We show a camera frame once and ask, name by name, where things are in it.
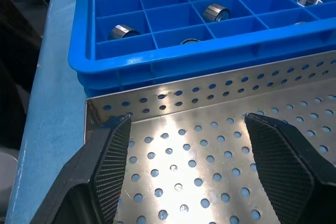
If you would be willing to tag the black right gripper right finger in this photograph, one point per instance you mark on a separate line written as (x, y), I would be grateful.
(294, 176)

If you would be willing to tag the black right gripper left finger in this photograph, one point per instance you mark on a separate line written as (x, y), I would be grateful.
(86, 171)

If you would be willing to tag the silver metal roller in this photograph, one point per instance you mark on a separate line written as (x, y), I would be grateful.
(216, 12)
(309, 0)
(123, 32)
(190, 41)

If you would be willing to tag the perforated steel tray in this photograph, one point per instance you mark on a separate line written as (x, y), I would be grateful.
(170, 120)

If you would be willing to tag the blue plastic table cover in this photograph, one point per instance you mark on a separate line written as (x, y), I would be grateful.
(52, 103)

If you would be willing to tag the grey rounded housing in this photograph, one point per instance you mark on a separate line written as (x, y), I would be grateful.
(8, 179)

